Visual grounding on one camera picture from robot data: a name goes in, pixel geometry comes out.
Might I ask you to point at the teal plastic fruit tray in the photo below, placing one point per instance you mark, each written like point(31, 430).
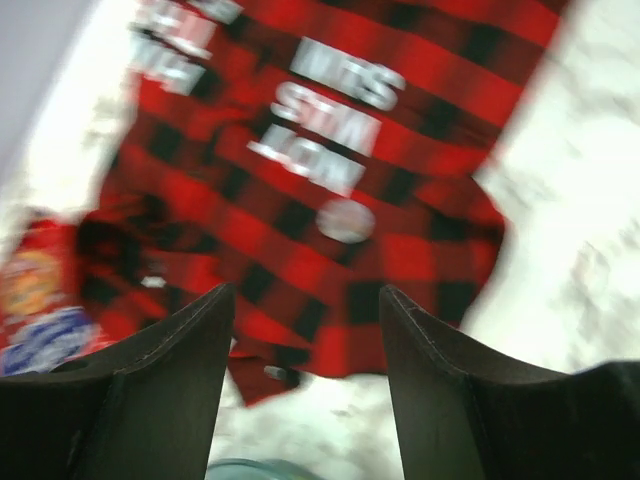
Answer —
point(247, 469)

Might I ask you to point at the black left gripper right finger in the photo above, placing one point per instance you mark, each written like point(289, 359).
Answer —
point(466, 411)

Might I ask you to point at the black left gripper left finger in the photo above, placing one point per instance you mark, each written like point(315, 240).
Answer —
point(143, 408)

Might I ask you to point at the red black plaid shirt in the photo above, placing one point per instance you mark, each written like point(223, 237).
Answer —
point(251, 115)

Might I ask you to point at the red candy bag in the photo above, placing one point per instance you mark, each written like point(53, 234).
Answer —
point(43, 324)

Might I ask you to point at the clear round sticker on shirt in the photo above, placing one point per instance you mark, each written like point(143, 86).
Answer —
point(345, 221)

